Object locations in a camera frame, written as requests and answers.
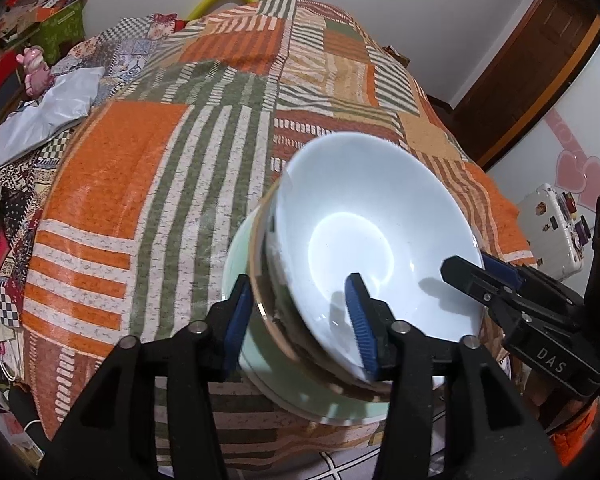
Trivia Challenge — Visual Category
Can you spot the green storage box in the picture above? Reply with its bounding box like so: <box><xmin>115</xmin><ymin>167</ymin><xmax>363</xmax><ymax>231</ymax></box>
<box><xmin>35</xmin><ymin>0</ymin><xmax>88</xmax><ymax>63</ymax></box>

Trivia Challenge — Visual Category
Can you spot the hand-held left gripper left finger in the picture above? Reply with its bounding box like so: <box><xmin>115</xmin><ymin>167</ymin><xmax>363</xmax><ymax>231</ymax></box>
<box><xmin>37</xmin><ymin>274</ymin><xmax>255</xmax><ymax>480</ymax></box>

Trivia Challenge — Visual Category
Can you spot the checkered patchwork quilt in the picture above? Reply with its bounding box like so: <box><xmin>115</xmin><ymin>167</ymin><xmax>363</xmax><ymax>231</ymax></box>
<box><xmin>0</xmin><ymin>12</ymin><xmax>191</xmax><ymax>331</ymax></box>

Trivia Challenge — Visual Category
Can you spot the pile of printed paper bags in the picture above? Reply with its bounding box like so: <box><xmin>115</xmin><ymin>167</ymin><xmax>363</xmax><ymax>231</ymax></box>
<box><xmin>0</xmin><ymin>0</ymin><xmax>63</xmax><ymax>36</ymax></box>

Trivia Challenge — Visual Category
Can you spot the brown wooden door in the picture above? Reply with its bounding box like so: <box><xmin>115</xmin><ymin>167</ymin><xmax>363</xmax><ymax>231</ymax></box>
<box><xmin>452</xmin><ymin>0</ymin><xmax>600</xmax><ymax>171</ymax></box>

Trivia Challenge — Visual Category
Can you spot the white cloth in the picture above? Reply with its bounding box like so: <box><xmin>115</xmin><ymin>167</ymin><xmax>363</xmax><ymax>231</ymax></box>
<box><xmin>0</xmin><ymin>66</ymin><xmax>106</xmax><ymax>173</ymax></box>

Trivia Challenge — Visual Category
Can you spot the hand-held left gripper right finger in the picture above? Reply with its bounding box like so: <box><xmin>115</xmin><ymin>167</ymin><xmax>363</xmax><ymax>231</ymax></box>
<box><xmin>344</xmin><ymin>271</ymin><xmax>566</xmax><ymax>480</ymax></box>

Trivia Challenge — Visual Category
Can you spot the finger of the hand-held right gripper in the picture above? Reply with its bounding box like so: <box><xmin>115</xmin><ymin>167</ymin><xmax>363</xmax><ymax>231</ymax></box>
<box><xmin>480</xmin><ymin>251</ymin><xmax>589</xmax><ymax>329</ymax></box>
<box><xmin>439</xmin><ymin>255</ymin><xmax>520</xmax><ymax>322</ymax></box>

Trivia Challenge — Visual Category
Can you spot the white wardrobe with pink hearts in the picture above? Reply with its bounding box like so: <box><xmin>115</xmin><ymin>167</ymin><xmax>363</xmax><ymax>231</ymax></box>
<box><xmin>485</xmin><ymin>30</ymin><xmax>600</xmax><ymax>271</ymax></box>

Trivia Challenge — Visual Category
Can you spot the white spotted bowl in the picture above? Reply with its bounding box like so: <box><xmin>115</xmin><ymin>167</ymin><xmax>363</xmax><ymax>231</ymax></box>
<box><xmin>265</xmin><ymin>132</ymin><xmax>486</xmax><ymax>383</ymax></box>

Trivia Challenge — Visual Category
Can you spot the pink rabbit toy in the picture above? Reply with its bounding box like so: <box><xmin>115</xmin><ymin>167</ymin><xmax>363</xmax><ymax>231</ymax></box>
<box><xmin>17</xmin><ymin>46</ymin><xmax>56</xmax><ymax>96</ymax></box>

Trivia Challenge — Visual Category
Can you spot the orange striped patchwork blanket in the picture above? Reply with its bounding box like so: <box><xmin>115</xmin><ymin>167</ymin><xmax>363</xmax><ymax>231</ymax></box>
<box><xmin>22</xmin><ymin>0</ymin><xmax>538</xmax><ymax>461</ymax></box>

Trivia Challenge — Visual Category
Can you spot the green bowl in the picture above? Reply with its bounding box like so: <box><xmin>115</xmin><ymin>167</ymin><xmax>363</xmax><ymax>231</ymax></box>
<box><xmin>221</xmin><ymin>207</ymin><xmax>388</xmax><ymax>427</ymax></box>

